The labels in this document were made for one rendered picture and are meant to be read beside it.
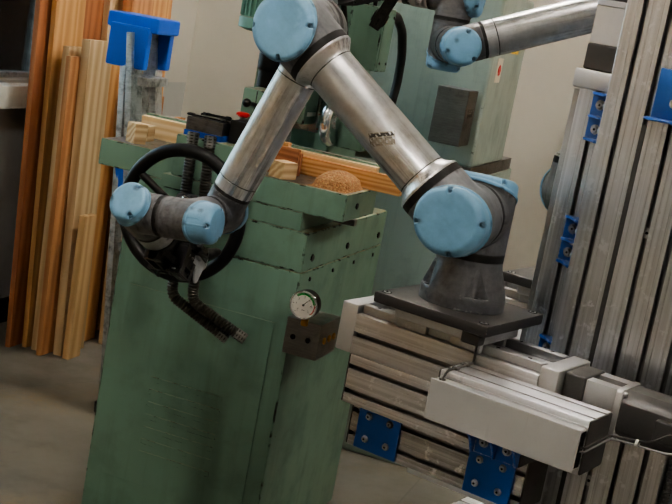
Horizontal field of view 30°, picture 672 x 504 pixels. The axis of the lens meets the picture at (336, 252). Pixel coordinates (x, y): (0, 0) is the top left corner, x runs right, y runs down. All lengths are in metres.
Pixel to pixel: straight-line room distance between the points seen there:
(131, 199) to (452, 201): 0.59
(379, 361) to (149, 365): 0.82
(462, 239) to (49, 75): 2.40
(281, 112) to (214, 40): 3.18
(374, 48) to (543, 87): 2.09
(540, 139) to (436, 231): 3.04
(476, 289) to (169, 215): 0.55
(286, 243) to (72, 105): 1.56
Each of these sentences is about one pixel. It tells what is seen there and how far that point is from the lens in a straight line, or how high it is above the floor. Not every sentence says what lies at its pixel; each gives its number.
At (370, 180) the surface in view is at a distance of 2.80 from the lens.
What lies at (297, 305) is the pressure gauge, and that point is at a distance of 2.65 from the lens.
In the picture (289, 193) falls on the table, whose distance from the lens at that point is 2.70.
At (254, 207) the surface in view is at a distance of 2.73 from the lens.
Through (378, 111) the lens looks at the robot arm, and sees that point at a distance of 2.04.
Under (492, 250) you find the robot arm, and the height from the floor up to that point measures 0.93.
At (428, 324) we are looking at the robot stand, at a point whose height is 0.78.
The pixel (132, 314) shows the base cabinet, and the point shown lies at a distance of 2.90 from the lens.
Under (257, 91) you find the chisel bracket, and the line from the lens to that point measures 2.84.
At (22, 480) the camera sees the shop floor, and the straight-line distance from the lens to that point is 3.27.
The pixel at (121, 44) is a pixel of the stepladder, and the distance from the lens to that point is 3.65.
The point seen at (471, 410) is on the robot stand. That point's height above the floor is 0.70.
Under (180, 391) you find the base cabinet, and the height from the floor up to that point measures 0.38.
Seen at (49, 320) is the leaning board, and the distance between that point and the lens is 4.24.
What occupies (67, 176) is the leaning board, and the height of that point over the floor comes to 0.60.
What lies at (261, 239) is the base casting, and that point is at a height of 0.76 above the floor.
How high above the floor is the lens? 1.27
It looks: 11 degrees down
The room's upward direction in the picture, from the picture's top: 11 degrees clockwise
